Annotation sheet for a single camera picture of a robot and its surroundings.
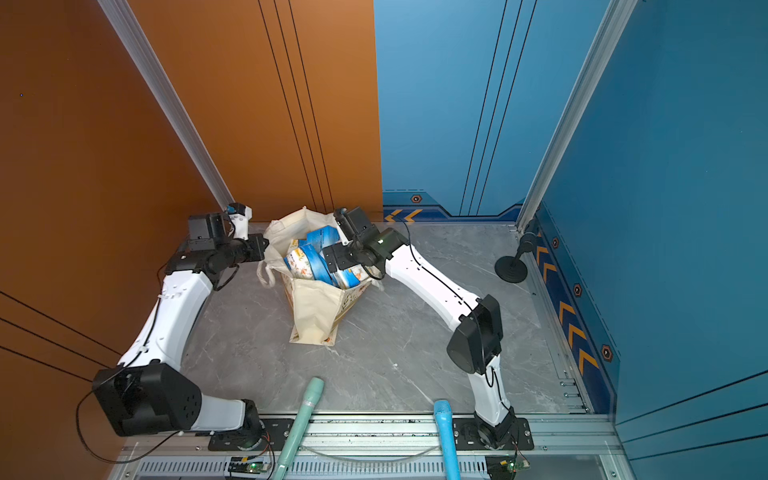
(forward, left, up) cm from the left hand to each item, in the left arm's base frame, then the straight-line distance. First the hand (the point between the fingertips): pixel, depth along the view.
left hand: (268, 237), depth 82 cm
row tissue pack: (-7, -12, -2) cm, 14 cm away
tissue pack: (-11, -23, -4) cm, 26 cm away
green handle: (-34, -14, -23) cm, 43 cm away
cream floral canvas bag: (-15, -13, -14) cm, 24 cm away
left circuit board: (-49, +2, -29) cm, 57 cm away
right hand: (-3, -21, -2) cm, 21 cm away
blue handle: (-40, -48, -23) cm, 66 cm away
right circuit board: (-49, -61, -26) cm, 83 cm away
